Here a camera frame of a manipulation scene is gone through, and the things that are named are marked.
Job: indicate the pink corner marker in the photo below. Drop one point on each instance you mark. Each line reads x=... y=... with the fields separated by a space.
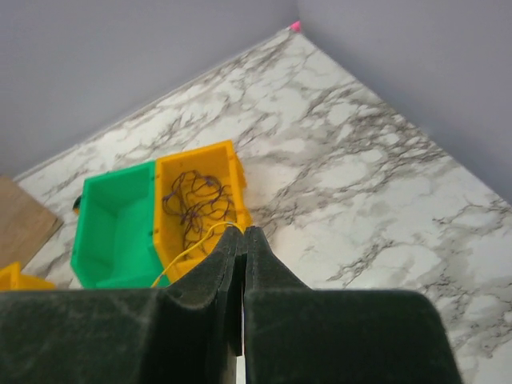
x=296 y=26

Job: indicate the green plastic bin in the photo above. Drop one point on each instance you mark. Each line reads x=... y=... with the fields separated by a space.
x=113 y=246

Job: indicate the yellow plastic bin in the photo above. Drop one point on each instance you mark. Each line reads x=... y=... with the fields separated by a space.
x=198 y=194
x=11 y=278

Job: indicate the right yellow plastic bin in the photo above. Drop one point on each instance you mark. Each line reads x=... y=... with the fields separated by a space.
x=198 y=194

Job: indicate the plywood board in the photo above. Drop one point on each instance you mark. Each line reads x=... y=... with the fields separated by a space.
x=26 y=225

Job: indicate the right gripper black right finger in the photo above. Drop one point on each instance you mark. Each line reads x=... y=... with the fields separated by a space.
x=296 y=334

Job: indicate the left yellow plastic bin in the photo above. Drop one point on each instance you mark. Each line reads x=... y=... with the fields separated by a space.
x=11 y=278

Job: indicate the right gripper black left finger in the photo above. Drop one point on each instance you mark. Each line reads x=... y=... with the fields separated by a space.
x=188 y=332

